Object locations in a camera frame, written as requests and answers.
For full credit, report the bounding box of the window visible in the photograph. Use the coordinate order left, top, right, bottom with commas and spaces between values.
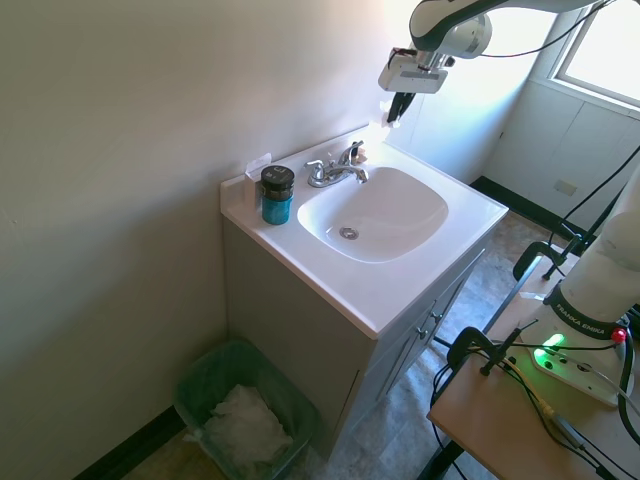
552, 0, 640, 109

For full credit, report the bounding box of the teal jar with black lid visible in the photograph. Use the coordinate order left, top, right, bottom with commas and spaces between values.
259, 164, 294, 226

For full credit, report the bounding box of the grey vanity cabinet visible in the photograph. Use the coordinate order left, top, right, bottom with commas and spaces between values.
222, 214, 489, 464

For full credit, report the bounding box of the crumpled white paper pile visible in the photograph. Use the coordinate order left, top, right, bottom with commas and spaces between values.
184, 383, 294, 474

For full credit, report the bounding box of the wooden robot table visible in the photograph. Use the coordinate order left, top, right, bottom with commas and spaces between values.
427, 269, 640, 480

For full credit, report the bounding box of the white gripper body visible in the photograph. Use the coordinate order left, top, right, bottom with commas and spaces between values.
378, 60, 449, 95

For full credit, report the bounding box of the white tissue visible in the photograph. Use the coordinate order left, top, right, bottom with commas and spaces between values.
377, 99, 404, 130

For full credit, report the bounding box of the white sink vanity top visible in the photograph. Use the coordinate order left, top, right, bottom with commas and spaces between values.
220, 124, 510, 341

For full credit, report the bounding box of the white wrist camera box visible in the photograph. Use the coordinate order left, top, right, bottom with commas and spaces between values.
385, 46, 419, 71

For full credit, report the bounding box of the black C-clamp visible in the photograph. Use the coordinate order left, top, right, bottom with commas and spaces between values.
513, 241, 584, 281
446, 326, 524, 376

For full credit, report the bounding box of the black baseboard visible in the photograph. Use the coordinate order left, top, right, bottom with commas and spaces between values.
469, 174, 616, 242
74, 404, 187, 480

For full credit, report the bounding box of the chrome faucet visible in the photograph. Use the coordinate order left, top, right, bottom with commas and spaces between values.
304, 141, 370, 189

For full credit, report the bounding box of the green lined trash bin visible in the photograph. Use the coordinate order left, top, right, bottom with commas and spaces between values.
173, 339, 321, 480

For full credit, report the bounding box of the yellow cable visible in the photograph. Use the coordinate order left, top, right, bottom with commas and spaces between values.
504, 357, 557, 417

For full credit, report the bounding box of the white folded card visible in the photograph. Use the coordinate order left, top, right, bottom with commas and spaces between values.
244, 152, 274, 204

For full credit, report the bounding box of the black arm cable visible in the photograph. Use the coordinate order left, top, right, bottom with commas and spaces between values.
479, 0, 617, 59

